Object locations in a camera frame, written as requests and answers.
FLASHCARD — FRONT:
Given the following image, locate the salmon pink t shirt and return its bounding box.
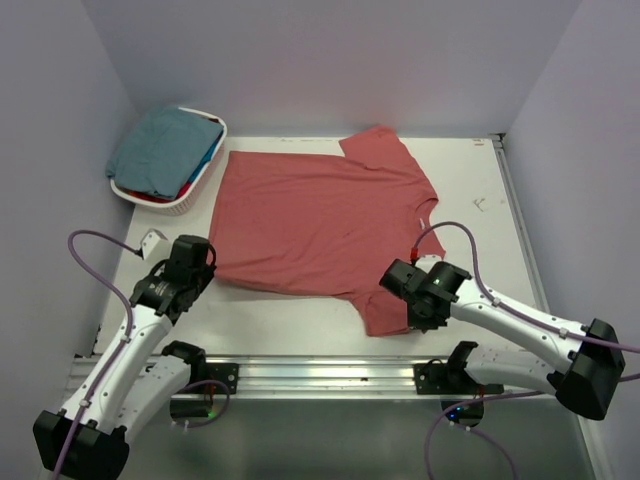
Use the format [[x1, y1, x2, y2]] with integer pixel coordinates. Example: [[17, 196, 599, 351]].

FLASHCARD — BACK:
[[209, 126, 445, 337]]

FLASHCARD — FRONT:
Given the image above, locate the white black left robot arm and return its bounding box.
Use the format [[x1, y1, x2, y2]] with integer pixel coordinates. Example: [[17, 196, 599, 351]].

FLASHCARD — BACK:
[[33, 235, 229, 479]]

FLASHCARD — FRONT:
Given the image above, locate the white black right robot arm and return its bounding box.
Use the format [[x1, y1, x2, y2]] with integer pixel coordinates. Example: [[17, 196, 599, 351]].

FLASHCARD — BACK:
[[379, 259, 625, 421]]

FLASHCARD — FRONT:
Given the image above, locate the white perforated laundry basket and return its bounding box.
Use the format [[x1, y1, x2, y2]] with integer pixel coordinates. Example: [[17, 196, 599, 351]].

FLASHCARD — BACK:
[[106, 106, 228, 216]]

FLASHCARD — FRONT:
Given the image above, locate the red t shirt in basket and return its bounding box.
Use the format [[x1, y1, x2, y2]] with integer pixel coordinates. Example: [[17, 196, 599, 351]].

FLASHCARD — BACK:
[[125, 183, 192, 203]]

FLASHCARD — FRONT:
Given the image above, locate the blue t shirt in basket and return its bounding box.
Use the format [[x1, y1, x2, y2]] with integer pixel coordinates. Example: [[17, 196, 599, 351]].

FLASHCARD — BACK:
[[187, 135, 222, 185]]

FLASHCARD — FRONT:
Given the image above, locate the teal t shirt in basket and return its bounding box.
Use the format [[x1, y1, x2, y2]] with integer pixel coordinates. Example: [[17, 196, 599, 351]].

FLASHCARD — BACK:
[[105, 106, 224, 198]]

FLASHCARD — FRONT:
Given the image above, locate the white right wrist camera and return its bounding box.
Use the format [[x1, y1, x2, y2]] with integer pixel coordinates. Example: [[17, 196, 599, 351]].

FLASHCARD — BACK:
[[409, 246, 446, 265]]

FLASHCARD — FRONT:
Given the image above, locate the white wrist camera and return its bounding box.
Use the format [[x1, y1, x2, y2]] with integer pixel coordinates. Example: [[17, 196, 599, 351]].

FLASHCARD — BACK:
[[409, 246, 446, 265], [139, 229, 171, 264]]

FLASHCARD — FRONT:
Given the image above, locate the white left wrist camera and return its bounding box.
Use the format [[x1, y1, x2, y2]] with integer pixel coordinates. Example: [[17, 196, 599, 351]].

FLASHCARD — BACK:
[[139, 229, 171, 264]]

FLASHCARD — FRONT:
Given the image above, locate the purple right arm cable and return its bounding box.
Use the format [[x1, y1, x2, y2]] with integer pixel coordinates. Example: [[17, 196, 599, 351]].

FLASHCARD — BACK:
[[412, 221, 640, 384]]

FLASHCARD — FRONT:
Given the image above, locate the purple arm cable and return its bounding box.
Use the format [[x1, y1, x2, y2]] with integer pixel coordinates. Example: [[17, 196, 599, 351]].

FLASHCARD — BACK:
[[49, 229, 146, 480], [412, 221, 640, 384]]

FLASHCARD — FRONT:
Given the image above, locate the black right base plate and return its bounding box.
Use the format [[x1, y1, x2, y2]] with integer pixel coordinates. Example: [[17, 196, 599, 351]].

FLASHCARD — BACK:
[[413, 359, 505, 396]]

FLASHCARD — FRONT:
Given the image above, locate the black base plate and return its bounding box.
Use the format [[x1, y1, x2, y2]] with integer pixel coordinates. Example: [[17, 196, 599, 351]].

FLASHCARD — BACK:
[[189, 362, 240, 395], [413, 359, 505, 396]]

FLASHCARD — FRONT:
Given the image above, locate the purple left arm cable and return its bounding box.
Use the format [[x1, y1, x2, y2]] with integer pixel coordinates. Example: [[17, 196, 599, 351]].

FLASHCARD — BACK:
[[49, 229, 146, 480]]

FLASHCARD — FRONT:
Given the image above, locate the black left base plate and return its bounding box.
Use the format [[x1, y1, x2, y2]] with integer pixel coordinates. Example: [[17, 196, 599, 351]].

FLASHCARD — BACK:
[[189, 362, 240, 395]]

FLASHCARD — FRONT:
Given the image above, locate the purple right floor cable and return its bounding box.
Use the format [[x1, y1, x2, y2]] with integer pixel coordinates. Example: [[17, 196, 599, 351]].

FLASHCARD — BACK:
[[424, 389, 551, 480]]

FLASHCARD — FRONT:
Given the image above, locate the purple floor cable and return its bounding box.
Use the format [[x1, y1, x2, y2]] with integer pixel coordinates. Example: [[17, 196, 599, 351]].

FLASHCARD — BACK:
[[424, 389, 551, 480], [169, 379, 231, 429]]

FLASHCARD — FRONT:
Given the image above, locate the aluminium mounting rail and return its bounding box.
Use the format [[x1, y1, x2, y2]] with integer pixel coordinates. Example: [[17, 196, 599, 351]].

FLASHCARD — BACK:
[[69, 355, 551, 399]]

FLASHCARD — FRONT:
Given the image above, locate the purple left floor cable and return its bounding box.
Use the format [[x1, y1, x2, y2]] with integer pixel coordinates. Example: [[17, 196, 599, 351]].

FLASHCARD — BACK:
[[169, 379, 231, 429]]

